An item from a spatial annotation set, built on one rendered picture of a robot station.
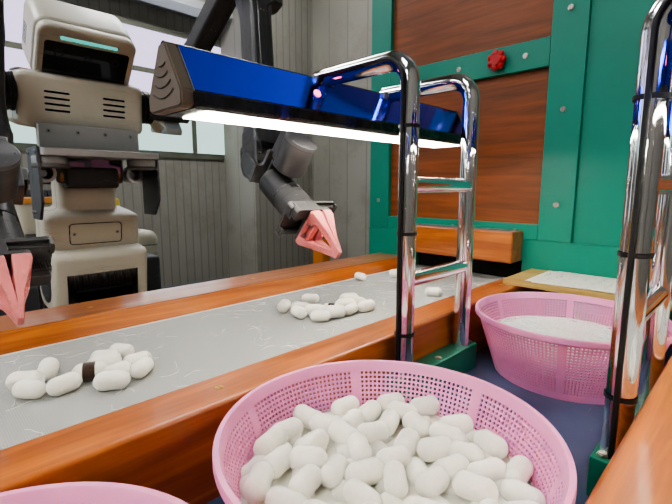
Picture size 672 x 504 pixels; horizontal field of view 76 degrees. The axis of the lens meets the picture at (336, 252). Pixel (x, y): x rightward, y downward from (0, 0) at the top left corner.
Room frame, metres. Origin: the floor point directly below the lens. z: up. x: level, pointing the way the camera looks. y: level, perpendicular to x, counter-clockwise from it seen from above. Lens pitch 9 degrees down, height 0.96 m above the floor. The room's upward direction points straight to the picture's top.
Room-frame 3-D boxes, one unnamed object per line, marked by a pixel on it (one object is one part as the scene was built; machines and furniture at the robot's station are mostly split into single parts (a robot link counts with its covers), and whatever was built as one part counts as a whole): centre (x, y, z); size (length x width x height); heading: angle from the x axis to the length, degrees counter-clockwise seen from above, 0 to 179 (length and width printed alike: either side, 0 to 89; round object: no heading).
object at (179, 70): (0.71, -0.03, 1.08); 0.62 x 0.08 x 0.07; 135
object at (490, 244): (1.06, -0.30, 0.83); 0.30 x 0.06 x 0.07; 45
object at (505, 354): (0.63, -0.35, 0.72); 0.27 x 0.27 x 0.10
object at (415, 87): (0.65, -0.08, 0.90); 0.20 x 0.19 x 0.45; 135
